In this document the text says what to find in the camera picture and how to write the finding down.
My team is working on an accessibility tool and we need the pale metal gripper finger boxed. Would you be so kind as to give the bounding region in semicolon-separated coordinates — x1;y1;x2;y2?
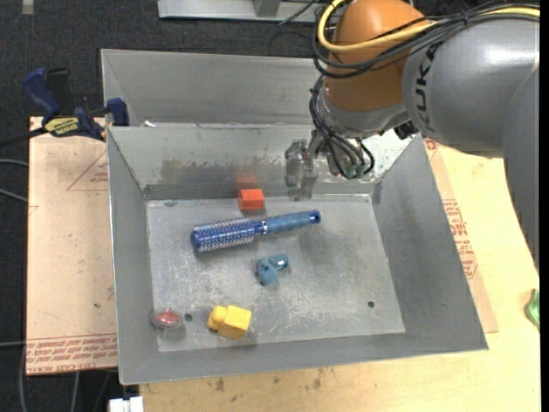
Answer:
293;161;319;202
285;140;307;189

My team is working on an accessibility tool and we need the orange block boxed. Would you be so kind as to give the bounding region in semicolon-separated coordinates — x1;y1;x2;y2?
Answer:
237;188;266;213

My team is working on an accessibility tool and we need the blue round hairbrush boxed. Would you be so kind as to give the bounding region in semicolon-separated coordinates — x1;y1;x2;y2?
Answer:
190;209;323;255

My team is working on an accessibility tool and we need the small teal blue toy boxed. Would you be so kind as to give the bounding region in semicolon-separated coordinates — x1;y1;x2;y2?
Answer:
254;252;291;287

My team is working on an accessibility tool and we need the grey metal bin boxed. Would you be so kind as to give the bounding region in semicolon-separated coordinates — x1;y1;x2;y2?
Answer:
100;48;490;386

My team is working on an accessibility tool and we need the yellow toy block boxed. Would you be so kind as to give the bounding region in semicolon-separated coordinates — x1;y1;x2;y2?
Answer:
206;304;253;342

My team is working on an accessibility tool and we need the clear disc with red centre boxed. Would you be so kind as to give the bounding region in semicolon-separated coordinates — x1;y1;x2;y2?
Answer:
148;306;187;333

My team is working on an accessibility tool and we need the brown cardboard board, red print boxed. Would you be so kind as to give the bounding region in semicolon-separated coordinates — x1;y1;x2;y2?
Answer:
25;116;500;377

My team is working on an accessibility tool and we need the black cylinder on white bracket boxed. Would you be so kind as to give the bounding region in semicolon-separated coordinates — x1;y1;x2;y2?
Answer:
392;120;419;142

